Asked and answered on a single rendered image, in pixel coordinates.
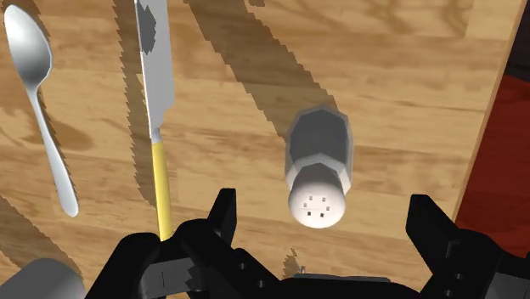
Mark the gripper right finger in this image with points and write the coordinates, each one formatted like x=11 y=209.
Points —
x=451 y=252

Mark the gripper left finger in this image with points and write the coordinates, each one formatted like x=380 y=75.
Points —
x=207 y=252

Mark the white salt shaker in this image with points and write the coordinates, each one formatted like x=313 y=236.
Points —
x=319 y=186

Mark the grey cylinder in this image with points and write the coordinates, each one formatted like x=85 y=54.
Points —
x=41 y=281

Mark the silver spoon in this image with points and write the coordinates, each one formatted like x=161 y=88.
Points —
x=31 y=62

